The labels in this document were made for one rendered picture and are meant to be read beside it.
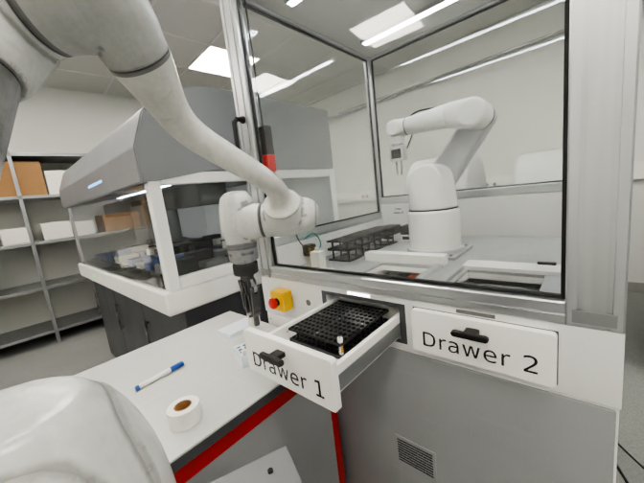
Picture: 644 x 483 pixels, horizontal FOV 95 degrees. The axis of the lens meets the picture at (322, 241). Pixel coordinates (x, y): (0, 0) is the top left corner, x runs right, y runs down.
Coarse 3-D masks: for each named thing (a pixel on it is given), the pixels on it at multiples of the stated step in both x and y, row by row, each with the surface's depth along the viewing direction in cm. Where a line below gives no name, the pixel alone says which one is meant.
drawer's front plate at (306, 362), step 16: (256, 336) 71; (272, 336) 68; (256, 352) 72; (288, 352) 63; (304, 352) 60; (320, 352) 59; (256, 368) 74; (288, 368) 65; (304, 368) 61; (320, 368) 58; (336, 368) 57; (288, 384) 66; (304, 384) 62; (320, 384) 58; (336, 384) 57; (320, 400) 59; (336, 400) 57
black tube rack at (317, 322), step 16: (336, 304) 91; (352, 304) 90; (304, 320) 82; (320, 320) 81; (336, 320) 79; (352, 320) 78; (368, 320) 77; (384, 320) 84; (304, 336) 79; (336, 336) 72; (352, 336) 70; (336, 352) 70
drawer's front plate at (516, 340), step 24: (432, 312) 71; (504, 336) 61; (528, 336) 58; (552, 336) 56; (456, 360) 69; (480, 360) 65; (504, 360) 62; (528, 360) 59; (552, 360) 56; (552, 384) 57
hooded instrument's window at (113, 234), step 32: (128, 192) 131; (192, 192) 132; (224, 192) 144; (96, 224) 182; (128, 224) 140; (192, 224) 132; (96, 256) 199; (128, 256) 150; (192, 256) 133; (224, 256) 145; (160, 288) 128
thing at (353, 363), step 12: (336, 300) 98; (348, 300) 96; (312, 312) 89; (396, 312) 85; (288, 324) 82; (384, 324) 75; (396, 324) 78; (288, 336) 82; (372, 336) 70; (384, 336) 73; (396, 336) 78; (360, 348) 66; (372, 348) 69; (384, 348) 74; (336, 360) 72; (348, 360) 63; (360, 360) 66; (372, 360) 69; (348, 372) 62; (360, 372) 66; (348, 384) 63
